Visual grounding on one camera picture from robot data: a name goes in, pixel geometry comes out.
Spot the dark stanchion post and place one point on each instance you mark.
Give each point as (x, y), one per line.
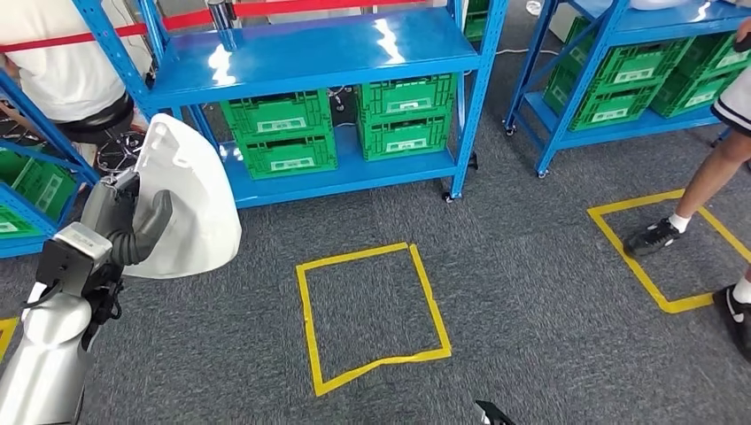
(220, 14)

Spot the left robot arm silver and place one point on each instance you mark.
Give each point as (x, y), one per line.
(47, 363)

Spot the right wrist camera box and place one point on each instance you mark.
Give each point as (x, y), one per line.
(493, 413)

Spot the blue metal shelf rack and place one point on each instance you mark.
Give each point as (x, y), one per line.
(616, 132)
(53, 135)
(322, 53)

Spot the left robot hand grey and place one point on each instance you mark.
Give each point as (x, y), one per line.
(111, 205)

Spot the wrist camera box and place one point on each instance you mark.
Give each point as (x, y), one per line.
(493, 413)
(73, 258)

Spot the small white floor object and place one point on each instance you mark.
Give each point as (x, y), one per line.
(533, 7)

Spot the red barrier belt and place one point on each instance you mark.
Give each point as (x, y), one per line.
(76, 38)

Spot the black round stool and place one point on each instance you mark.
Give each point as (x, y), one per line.
(120, 153)

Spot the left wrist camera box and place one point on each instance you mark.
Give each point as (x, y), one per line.
(73, 258)

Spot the white plastic car part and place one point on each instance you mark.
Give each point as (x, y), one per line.
(657, 4)
(193, 217)

